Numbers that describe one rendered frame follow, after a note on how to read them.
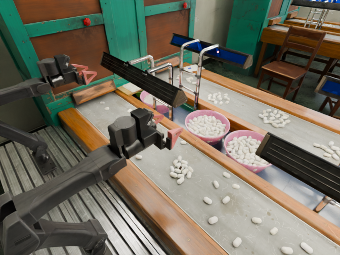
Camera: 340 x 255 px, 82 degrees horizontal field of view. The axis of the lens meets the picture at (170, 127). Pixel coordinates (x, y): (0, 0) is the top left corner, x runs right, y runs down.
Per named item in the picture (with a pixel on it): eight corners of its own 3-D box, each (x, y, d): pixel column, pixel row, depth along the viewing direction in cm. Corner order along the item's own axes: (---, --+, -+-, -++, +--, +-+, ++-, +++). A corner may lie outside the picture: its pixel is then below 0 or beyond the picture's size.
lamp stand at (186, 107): (196, 116, 138) (203, 51, 109) (175, 104, 149) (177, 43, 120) (212, 105, 148) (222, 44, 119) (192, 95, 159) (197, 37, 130)
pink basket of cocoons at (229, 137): (256, 188, 93) (262, 176, 87) (211, 158, 108) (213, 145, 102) (280, 159, 108) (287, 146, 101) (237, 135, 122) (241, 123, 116)
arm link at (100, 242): (91, 217, 70) (76, 229, 67) (104, 237, 65) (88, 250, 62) (95, 225, 74) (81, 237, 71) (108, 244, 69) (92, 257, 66)
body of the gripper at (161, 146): (144, 118, 65) (125, 127, 61) (165, 132, 59) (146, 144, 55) (145, 132, 69) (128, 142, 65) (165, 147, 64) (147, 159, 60)
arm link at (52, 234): (101, 219, 72) (10, 211, 45) (111, 233, 68) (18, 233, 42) (90, 234, 71) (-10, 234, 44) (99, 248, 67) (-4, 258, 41)
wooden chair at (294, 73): (251, 97, 285) (272, 30, 227) (267, 88, 306) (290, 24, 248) (280, 111, 259) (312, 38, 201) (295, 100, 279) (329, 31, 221)
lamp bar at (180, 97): (174, 109, 81) (175, 93, 76) (99, 65, 115) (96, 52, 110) (187, 101, 85) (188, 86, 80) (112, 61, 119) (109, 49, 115)
